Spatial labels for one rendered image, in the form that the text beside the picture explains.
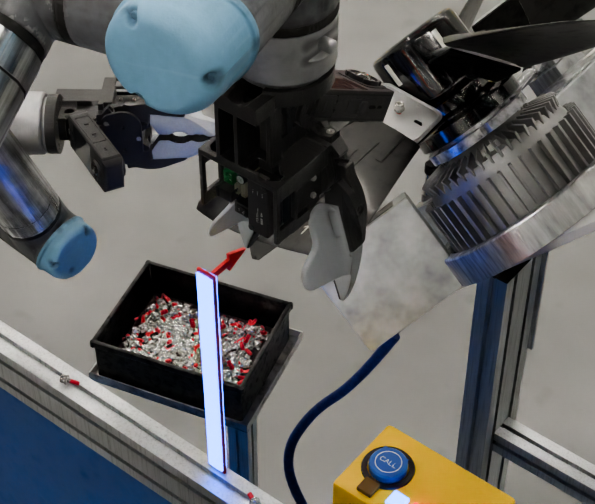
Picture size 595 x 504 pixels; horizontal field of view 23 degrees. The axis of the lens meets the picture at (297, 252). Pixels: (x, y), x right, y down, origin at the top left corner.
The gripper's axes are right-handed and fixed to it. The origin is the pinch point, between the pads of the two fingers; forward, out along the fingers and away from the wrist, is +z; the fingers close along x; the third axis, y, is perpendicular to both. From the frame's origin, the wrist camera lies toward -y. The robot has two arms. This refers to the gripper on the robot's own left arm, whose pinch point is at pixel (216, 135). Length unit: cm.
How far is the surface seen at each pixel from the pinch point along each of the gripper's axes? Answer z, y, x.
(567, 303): 66, 101, 108
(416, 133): 23.5, 0.4, -0.5
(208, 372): 0.1, -22.6, 16.8
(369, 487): 17.8, -41.6, 14.8
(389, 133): 20.3, -0.4, -1.0
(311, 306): 11, 99, 108
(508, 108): 34.5, 4.9, -1.3
